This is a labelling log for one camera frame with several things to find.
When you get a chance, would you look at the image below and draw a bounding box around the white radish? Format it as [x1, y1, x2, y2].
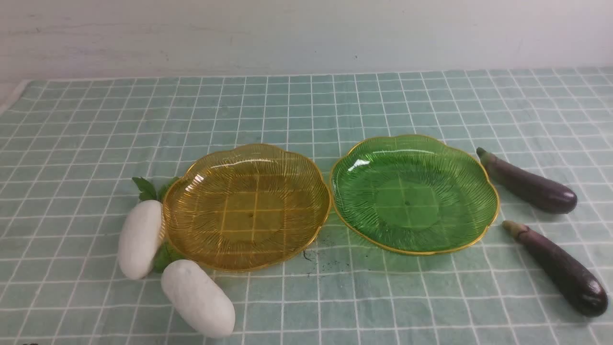
[153, 242, 236, 338]
[117, 177, 179, 280]

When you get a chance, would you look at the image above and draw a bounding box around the purple eggplant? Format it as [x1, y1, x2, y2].
[501, 220, 609, 318]
[477, 147, 578, 215]

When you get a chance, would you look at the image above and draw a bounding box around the amber glass plate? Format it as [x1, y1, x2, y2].
[162, 143, 331, 272]

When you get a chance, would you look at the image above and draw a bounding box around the green checkered tablecloth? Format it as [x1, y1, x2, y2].
[0, 66, 613, 345]

